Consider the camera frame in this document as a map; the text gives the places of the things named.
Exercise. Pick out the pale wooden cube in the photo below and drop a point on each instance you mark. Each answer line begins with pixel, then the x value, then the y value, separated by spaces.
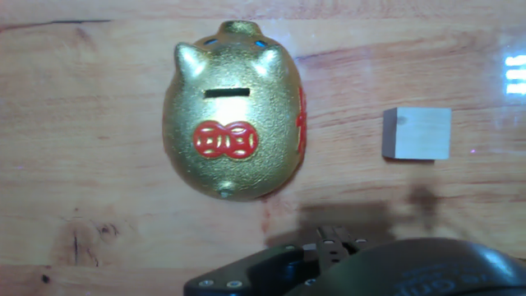
pixel 419 133

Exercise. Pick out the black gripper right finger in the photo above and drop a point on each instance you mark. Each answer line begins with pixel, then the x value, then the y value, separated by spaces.
pixel 353 246

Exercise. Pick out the golden piggy bank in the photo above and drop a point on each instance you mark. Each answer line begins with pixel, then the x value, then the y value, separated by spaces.
pixel 230 123

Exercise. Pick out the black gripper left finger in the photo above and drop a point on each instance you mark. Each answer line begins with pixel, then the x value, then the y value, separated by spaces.
pixel 255 271

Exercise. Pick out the glossy wooden board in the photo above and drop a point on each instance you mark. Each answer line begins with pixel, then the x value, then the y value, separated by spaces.
pixel 102 123

